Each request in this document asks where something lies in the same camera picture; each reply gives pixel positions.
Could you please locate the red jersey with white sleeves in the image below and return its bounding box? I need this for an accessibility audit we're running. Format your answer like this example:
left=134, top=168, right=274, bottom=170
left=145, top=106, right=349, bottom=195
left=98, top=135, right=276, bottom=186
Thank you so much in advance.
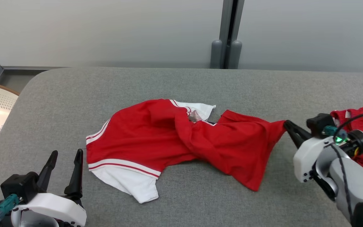
left=86, top=99, right=287, bottom=204

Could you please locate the teal right camera cable connector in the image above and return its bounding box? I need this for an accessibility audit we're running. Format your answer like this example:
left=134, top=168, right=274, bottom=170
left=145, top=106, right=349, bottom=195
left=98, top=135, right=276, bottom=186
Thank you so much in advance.
left=322, top=125, right=347, bottom=143

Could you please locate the teal camera cable connector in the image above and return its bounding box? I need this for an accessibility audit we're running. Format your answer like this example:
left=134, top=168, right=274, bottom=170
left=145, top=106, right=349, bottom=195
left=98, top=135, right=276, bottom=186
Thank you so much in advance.
left=0, top=194, right=20, bottom=221
left=322, top=125, right=347, bottom=143

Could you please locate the teal left camera cable connector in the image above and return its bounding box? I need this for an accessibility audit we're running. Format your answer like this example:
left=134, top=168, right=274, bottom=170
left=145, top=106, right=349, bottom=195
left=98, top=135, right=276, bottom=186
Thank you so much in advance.
left=0, top=194, right=20, bottom=221

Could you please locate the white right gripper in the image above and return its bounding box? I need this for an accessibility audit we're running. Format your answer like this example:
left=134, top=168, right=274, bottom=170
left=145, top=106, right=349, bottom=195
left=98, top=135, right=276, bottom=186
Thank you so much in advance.
left=284, top=120, right=337, bottom=183

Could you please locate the grey partition post with feet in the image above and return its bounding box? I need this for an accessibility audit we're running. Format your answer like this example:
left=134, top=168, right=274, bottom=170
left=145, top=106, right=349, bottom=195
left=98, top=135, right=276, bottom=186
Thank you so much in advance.
left=210, top=0, right=244, bottom=69

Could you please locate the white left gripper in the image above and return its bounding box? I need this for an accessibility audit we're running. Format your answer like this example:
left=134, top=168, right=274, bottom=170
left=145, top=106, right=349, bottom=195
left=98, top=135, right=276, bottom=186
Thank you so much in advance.
left=11, top=149, right=87, bottom=227

